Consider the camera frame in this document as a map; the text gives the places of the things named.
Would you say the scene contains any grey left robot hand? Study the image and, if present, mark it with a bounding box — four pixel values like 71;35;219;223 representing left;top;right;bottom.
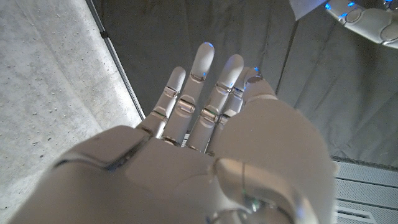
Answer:
323;0;398;50

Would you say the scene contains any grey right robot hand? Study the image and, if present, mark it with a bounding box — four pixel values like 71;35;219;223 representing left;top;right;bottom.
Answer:
9;42;339;224

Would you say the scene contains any clear tape roll green core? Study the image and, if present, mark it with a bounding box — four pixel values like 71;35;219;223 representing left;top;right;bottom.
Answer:
288;0;328;22

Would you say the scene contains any black backdrop stand pole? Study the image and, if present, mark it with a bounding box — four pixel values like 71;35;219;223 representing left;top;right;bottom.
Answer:
84;0;146;121

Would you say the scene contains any black backdrop curtain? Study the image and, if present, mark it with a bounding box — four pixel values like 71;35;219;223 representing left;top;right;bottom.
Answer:
91;0;398;168

